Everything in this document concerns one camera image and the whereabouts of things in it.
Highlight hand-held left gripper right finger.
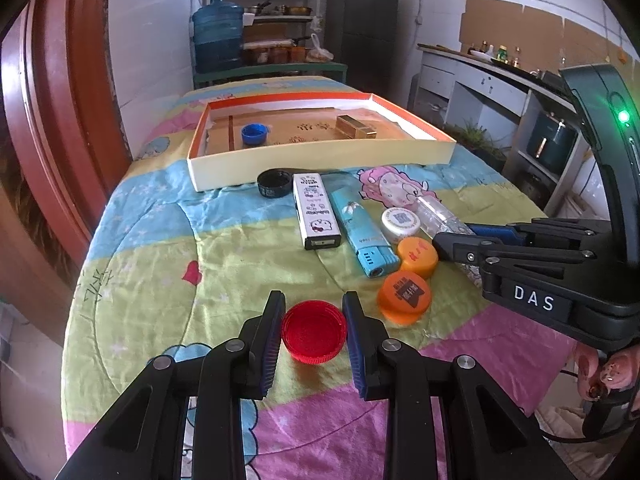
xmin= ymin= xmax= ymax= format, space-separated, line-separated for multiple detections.
xmin=341 ymin=291 xmax=576 ymax=480

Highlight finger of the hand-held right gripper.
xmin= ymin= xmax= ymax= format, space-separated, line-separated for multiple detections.
xmin=432 ymin=231 xmax=598 ymax=283
xmin=470 ymin=217 xmax=610 ymax=250

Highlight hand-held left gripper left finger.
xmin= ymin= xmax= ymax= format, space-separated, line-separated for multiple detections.
xmin=57 ymin=290 xmax=287 ymax=480

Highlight red bottle cap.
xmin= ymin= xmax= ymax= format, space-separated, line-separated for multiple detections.
xmin=281 ymin=300 xmax=348 ymax=365

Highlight orange cap with red print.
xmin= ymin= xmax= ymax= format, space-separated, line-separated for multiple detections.
xmin=396 ymin=237 xmax=439 ymax=279

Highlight teal lighter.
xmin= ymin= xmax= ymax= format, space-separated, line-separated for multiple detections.
xmin=330 ymin=184 xmax=401 ymax=279

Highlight orange rimmed cardboard box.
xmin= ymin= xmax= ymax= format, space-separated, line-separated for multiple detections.
xmin=187 ymin=92 xmax=457 ymax=193

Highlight person's right hand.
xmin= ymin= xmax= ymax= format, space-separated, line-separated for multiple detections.
xmin=572 ymin=342 xmax=640 ymax=402

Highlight clear plastic bottle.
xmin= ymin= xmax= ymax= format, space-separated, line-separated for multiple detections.
xmin=414 ymin=195 xmax=483 ymax=286

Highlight white round lid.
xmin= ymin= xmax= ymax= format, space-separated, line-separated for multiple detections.
xmin=381 ymin=207 xmax=422 ymax=244

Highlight orange cap with black label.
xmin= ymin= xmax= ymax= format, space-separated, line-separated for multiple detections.
xmin=377 ymin=270 xmax=433 ymax=324

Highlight dark teal air fryer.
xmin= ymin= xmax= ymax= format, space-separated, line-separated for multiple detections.
xmin=526 ymin=110 xmax=576 ymax=171

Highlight green plants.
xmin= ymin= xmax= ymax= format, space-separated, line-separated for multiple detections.
xmin=445 ymin=120 xmax=511 ymax=161

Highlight white cartoon print lighter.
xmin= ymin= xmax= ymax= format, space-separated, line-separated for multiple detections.
xmin=292 ymin=172 xmax=343 ymax=252

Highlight white counter cabinet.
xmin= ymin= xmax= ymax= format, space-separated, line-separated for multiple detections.
xmin=417 ymin=44 xmax=593 ymax=211

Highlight small gold box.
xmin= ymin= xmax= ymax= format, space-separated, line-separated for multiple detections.
xmin=336 ymin=115 xmax=378 ymax=139

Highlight cartoon printed blanket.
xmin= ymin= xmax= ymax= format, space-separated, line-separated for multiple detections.
xmin=62 ymin=76 xmax=583 ymax=480

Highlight black bottle cap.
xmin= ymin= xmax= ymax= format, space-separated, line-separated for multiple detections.
xmin=256 ymin=170 xmax=293 ymax=198

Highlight blue bottle cap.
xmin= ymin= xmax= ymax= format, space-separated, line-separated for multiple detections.
xmin=241 ymin=125 xmax=269 ymax=147

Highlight plastic bag of food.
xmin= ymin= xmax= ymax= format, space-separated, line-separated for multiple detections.
xmin=306 ymin=34 xmax=335 ymax=63

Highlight black refrigerator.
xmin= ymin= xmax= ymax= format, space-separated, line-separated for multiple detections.
xmin=326 ymin=0 xmax=401 ymax=95

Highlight green bench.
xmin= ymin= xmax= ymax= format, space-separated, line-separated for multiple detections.
xmin=192 ymin=62 xmax=349 ymax=90

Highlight brown food container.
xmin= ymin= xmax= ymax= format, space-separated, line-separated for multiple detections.
xmin=243 ymin=45 xmax=273 ymax=66

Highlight brown cardboard box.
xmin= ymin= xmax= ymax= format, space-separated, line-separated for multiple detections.
xmin=243 ymin=22 xmax=290 ymax=43

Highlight blue water jug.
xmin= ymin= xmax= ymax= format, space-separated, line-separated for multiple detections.
xmin=191 ymin=2 xmax=246 ymax=75

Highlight red wooden door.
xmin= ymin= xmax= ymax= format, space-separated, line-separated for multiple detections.
xmin=0 ymin=0 xmax=133 ymax=346

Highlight cardboard wall sheets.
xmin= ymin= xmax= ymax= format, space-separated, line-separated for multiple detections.
xmin=459 ymin=0 xmax=633 ymax=68

